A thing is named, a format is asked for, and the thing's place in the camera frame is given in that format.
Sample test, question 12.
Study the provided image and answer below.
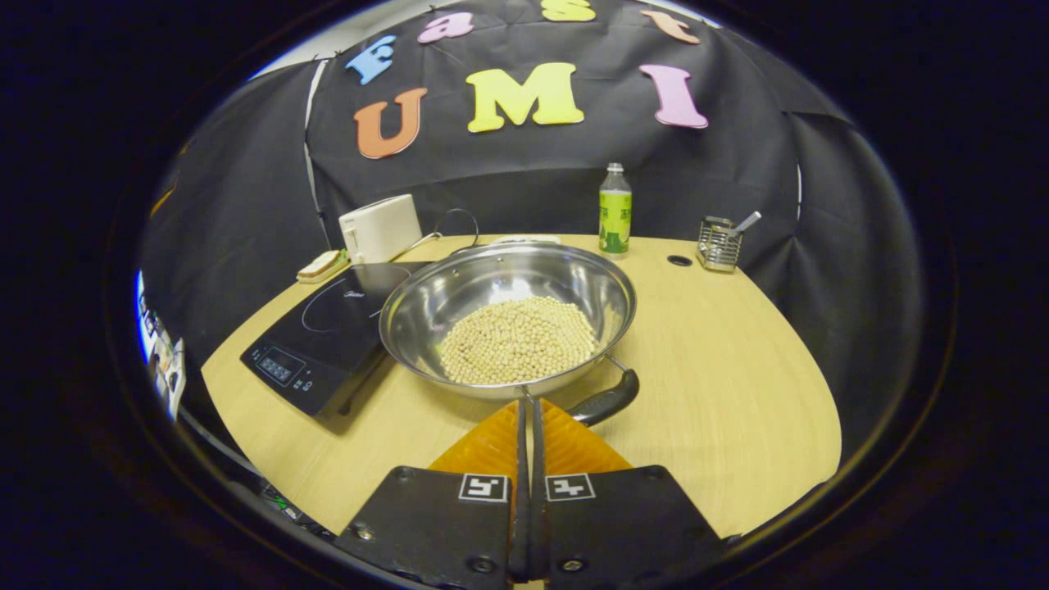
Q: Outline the white toaster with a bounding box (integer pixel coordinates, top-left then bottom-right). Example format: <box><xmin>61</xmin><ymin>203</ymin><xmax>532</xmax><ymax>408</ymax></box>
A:
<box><xmin>338</xmin><ymin>193</ymin><xmax>424</xmax><ymax>265</ymax></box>

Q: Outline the black backdrop cloth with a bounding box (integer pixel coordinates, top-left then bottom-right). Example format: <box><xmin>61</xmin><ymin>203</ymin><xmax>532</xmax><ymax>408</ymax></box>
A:
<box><xmin>135</xmin><ymin>0</ymin><xmax>927</xmax><ymax>460</ymax></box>

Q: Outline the metal wire utensil holder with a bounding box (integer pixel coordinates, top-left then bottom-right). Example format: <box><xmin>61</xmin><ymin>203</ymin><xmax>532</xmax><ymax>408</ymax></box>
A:
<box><xmin>697</xmin><ymin>216</ymin><xmax>743</xmax><ymax>274</ymax></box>

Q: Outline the stainless steel pot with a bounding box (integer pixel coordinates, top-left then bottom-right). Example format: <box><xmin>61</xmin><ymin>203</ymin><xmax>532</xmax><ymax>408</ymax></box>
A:
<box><xmin>379</xmin><ymin>240</ymin><xmax>640</xmax><ymax>429</ymax></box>

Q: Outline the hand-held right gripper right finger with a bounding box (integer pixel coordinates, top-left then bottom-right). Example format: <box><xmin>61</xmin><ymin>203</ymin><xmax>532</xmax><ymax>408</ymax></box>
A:
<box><xmin>531</xmin><ymin>399</ymin><xmax>726</xmax><ymax>589</ymax></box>

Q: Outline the green label bottle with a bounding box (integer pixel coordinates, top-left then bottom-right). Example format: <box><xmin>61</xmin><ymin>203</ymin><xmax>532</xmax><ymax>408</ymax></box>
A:
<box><xmin>598</xmin><ymin>162</ymin><xmax>633</xmax><ymax>260</ymax></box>

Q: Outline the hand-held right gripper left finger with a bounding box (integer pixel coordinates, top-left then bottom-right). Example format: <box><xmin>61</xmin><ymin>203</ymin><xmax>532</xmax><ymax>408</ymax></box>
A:
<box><xmin>332</xmin><ymin>399</ymin><xmax>529</xmax><ymax>587</ymax></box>

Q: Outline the sandwich with lettuce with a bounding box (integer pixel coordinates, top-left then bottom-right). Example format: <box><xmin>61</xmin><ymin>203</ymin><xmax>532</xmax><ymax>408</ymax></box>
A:
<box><xmin>300</xmin><ymin>249</ymin><xmax>348</xmax><ymax>278</ymax></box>

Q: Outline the pile of soybeans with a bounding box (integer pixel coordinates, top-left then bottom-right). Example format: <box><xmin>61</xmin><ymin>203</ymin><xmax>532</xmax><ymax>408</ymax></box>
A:
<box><xmin>437</xmin><ymin>296</ymin><xmax>601</xmax><ymax>386</ymax></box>

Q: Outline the white sandwich plate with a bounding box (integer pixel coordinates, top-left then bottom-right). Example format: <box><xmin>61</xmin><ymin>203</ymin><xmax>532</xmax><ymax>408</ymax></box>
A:
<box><xmin>296</xmin><ymin>249</ymin><xmax>352</xmax><ymax>285</ymax></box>

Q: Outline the black power cable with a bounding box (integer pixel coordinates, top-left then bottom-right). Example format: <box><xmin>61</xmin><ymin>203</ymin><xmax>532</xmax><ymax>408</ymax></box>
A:
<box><xmin>410</xmin><ymin>208</ymin><xmax>481</xmax><ymax>256</ymax></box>

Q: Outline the black induction cooktop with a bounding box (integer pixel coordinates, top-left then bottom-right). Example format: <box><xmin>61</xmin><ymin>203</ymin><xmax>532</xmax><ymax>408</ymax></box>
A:
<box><xmin>240</xmin><ymin>262</ymin><xmax>415</xmax><ymax>417</ymax></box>

